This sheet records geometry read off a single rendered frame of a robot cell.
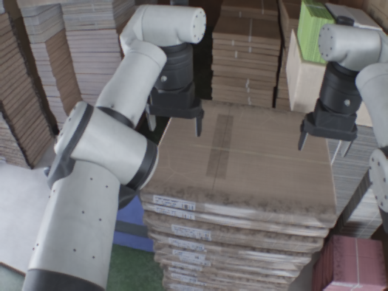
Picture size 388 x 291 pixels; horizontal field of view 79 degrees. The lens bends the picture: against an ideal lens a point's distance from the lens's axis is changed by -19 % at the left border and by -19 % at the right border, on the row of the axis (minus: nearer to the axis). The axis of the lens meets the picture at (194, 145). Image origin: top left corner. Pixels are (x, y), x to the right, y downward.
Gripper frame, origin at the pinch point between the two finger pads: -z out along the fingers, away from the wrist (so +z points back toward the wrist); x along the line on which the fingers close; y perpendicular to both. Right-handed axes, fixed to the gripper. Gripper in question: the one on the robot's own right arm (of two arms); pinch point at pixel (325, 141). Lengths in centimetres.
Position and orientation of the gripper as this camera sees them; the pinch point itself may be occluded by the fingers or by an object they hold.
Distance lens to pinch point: 64.6
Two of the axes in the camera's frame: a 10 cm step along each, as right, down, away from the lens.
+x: -9.8, -1.3, 1.7
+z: -0.2, -7.3, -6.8
